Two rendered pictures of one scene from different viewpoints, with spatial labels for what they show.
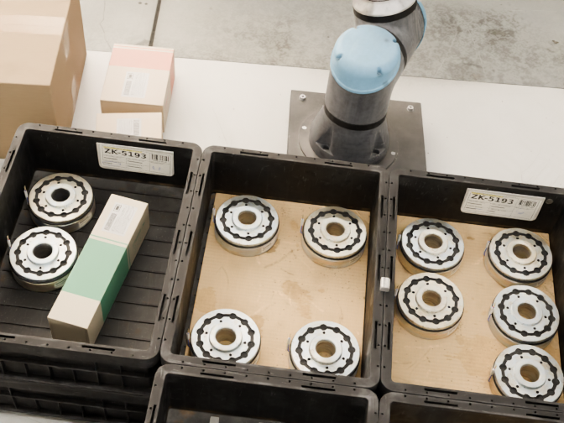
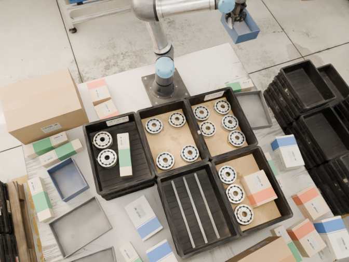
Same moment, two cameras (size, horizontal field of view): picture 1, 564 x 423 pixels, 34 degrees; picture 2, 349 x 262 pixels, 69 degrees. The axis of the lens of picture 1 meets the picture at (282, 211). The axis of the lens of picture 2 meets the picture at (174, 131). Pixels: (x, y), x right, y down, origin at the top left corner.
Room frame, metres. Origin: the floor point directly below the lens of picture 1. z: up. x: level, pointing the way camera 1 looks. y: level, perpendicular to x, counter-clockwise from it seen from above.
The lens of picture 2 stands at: (0.33, 0.25, 2.21)
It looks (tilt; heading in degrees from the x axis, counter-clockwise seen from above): 66 degrees down; 330
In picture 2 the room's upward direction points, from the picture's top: 11 degrees clockwise
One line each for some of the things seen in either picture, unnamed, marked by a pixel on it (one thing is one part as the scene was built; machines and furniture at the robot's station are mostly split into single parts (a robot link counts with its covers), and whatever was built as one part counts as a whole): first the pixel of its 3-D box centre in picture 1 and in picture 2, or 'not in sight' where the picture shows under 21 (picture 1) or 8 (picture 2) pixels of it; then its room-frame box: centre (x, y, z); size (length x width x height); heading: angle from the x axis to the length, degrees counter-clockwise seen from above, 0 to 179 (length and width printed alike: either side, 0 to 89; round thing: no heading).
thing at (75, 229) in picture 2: not in sight; (81, 225); (0.53, 0.59, 0.73); 0.27 x 0.20 x 0.05; 103
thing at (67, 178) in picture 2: not in sight; (68, 179); (0.80, 0.60, 0.74); 0.20 x 0.15 x 0.07; 15
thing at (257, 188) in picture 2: not in sight; (257, 188); (0.38, -0.36, 0.87); 0.16 x 0.12 x 0.07; 1
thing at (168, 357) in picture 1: (283, 259); (171, 135); (0.80, -0.01, 0.92); 0.40 x 0.30 x 0.02; 179
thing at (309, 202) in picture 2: not in sight; (309, 202); (0.21, -0.67, 0.74); 0.16 x 0.12 x 0.07; 7
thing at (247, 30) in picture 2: not in sight; (239, 25); (1.28, -0.61, 1.10); 0.20 x 0.15 x 0.07; 2
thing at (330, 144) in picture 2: not in sight; (317, 139); (0.60, -1.29, 0.31); 0.40 x 0.30 x 0.34; 2
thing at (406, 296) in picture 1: (430, 300); (207, 128); (0.80, -0.24, 0.86); 0.10 x 0.10 x 0.01
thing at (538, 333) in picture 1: (525, 313); (229, 122); (0.79, -0.39, 0.86); 0.10 x 0.10 x 0.01
